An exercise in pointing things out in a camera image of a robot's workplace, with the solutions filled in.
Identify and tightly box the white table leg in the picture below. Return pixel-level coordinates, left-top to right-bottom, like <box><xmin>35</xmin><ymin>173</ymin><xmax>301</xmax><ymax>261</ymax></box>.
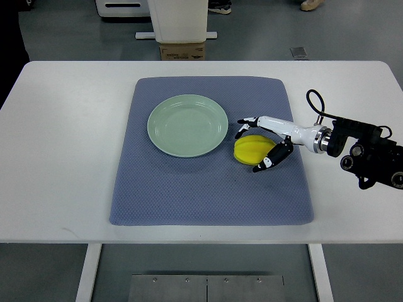
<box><xmin>308</xmin><ymin>243</ymin><xmax>334</xmax><ymax>302</ymax></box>
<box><xmin>76</xmin><ymin>243</ymin><xmax>102</xmax><ymax>302</ymax></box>

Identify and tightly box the white appliance with slot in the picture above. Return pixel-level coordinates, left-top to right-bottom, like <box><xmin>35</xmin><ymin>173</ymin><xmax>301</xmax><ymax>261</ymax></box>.
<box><xmin>95</xmin><ymin>0</ymin><xmax>150</xmax><ymax>18</ymax></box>

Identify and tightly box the right white table leg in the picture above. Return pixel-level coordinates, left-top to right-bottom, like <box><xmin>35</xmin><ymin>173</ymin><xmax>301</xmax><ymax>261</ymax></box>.
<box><xmin>308</xmin><ymin>243</ymin><xmax>334</xmax><ymax>302</ymax></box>

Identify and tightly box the dark clothed person at left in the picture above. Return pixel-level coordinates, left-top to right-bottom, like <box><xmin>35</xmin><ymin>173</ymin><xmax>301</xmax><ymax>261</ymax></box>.
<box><xmin>1</xmin><ymin>1</ymin><xmax>30</xmax><ymax>107</ymax></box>

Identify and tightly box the metal floor plate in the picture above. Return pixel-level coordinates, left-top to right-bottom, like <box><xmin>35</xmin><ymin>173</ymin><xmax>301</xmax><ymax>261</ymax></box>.
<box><xmin>128</xmin><ymin>274</ymin><xmax>286</xmax><ymax>302</ymax></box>

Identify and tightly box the left white table leg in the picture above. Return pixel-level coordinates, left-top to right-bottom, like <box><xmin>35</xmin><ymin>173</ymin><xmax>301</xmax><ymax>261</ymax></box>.
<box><xmin>76</xmin><ymin>243</ymin><xmax>102</xmax><ymax>302</ymax></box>

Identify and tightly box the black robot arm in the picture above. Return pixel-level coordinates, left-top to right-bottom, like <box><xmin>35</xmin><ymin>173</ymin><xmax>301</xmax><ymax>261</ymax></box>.
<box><xmin>306</xmin><ymin>89</ymin><xmax>402</xmax><ymax>189</ymax></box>

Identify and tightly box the beige shoe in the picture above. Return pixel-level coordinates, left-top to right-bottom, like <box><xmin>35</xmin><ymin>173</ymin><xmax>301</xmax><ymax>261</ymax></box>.
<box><xmin>300</xmin><ymin>0</ymin><xmax>325</xmax><ymax>12</ymax></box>

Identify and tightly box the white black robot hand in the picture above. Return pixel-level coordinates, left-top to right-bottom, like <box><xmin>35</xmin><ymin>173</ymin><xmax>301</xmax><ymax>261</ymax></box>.
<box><xmin>235</xmin><ymin>116</ymin><xmax>330</xmax><ymax>172</ymax></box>

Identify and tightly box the white pedestal stand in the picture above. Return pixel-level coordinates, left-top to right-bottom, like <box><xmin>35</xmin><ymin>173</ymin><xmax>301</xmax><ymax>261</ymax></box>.
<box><xmin>135</xmin><ymin>0</ymin><xmax>218</xmax><ymax>43</ymax></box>

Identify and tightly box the blue textured mat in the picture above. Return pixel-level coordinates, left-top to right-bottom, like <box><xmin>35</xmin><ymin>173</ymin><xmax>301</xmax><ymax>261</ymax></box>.
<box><xmin>110</xmin><ymin>76</ymin><xmax>314</xmax><ymax>226</ymax></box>

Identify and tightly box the cardboard box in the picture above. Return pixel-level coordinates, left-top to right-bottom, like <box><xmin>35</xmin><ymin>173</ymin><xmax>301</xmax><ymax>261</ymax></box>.
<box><xmin>159</xmin><ymin>42</ymin><xmax>205</xmax><ymax>61</ymax></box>

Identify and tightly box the light green plate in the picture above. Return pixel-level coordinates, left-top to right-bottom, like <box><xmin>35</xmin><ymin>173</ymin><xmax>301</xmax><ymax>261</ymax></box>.
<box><xmin>147</xmin><ymin>94</ymin><xmax>229</xmax><ymax>158</ymax></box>

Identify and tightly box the black white sneaker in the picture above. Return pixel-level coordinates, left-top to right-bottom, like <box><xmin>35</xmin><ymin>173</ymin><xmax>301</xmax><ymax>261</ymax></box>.
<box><xmin>208</xmin><ymin>0</ymin><xmax>232</xmax><ymax>15</ymax></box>

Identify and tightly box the grey floor outlet cover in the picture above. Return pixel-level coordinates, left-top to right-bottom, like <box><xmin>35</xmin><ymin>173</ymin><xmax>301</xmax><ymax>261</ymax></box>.
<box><xmin>290</xmin><ymin>47</ymin><xmax>308</xmax><ymax>58</ymax></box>

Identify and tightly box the yellow starfruit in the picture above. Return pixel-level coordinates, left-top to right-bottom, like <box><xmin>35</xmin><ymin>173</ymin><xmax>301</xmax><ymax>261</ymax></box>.
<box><xmin>234</xmin><ymin>135</ymin><xmax>276</xmax><ymax>165</ymax></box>

